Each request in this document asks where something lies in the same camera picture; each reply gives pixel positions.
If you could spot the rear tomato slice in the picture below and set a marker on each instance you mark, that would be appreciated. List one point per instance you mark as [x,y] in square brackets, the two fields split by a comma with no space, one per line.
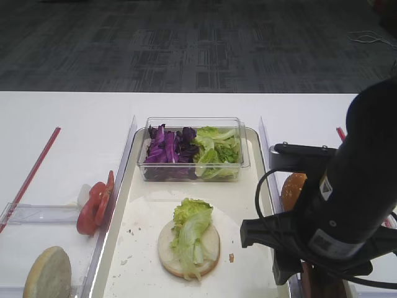
[104,199]

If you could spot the clear tomato holder rail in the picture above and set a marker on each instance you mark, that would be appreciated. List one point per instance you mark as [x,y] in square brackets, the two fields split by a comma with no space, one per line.
[18,214]

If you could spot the tomato slice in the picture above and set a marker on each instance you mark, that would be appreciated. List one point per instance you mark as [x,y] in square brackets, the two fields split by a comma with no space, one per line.
[104,199]
[86,224]

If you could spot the cream metal serving tray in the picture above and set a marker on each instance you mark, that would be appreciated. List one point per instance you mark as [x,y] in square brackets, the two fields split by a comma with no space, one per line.
[146,207]

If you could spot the meat patty slice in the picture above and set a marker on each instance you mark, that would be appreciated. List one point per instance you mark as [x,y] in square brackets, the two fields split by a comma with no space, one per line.
[317,283]

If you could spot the upright bun half left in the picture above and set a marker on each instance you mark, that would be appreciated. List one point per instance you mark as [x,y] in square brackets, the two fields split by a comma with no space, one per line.
[50,275]

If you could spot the front sesame bun top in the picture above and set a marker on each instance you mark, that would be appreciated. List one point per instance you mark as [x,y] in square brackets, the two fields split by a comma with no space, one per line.
[291,190]

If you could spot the right red strip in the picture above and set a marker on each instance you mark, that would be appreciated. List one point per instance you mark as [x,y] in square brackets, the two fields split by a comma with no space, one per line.
[341,133]

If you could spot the left red strip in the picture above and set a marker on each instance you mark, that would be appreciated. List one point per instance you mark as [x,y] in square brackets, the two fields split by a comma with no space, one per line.
[34,170]

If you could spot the bottom bun on tray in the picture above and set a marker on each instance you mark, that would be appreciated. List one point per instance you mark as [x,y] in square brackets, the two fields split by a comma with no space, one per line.
[169,260]

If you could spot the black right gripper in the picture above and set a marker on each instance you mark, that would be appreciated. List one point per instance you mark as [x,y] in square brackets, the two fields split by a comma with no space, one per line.
[280,233]

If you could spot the lettuce leaf on bun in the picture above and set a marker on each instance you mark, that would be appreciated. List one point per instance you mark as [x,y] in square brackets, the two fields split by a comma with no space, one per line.
[192,218]

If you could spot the clear plastic salad container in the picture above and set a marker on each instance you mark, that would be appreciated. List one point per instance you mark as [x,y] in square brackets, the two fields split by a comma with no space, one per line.
[186,171]

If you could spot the front tomato slice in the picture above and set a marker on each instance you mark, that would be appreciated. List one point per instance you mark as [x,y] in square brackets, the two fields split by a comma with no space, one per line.
[86,224]

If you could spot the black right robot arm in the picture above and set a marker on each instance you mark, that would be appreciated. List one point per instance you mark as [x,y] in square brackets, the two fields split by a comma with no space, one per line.
[337,221]

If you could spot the shredded green lettuce pile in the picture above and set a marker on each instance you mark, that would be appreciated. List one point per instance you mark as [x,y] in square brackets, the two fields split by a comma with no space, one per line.
[219,149]

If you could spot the left clear acrylic divider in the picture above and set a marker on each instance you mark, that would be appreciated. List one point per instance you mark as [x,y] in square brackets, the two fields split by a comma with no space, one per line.
[89,281]

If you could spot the clear acrylic divider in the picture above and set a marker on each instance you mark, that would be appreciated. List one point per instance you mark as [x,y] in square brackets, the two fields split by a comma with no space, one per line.
[294,286]
[89,281]

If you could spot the shredded purple cabbage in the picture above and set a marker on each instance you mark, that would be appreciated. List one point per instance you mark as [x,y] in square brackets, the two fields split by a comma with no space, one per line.
[171,146]

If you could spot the red strip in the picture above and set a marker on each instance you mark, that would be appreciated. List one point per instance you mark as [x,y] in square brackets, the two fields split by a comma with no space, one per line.
[341,133]
[34,170]

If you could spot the right clear acrylic divider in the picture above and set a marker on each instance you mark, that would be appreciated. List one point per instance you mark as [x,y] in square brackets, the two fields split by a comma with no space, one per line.
[294,286]

